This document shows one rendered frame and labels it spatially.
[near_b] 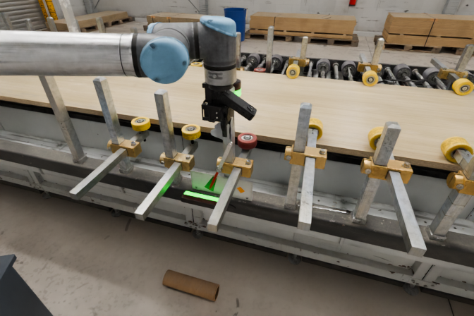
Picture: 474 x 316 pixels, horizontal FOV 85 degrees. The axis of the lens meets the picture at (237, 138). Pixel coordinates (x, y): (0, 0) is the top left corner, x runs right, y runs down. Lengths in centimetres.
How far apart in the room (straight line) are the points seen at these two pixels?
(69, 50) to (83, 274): 151
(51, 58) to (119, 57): 12
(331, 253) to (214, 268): 68
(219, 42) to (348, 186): 86
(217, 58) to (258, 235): 118
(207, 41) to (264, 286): 136
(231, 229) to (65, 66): 130
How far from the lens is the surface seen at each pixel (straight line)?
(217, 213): 82
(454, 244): 120
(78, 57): 60
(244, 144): 103
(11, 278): 135
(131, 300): 173
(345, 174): 122
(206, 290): 158
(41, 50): 63
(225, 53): 69
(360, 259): 169
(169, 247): 184
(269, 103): 136
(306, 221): 69
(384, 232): 111
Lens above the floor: 148
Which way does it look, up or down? 33 degrees down
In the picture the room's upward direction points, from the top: straight up
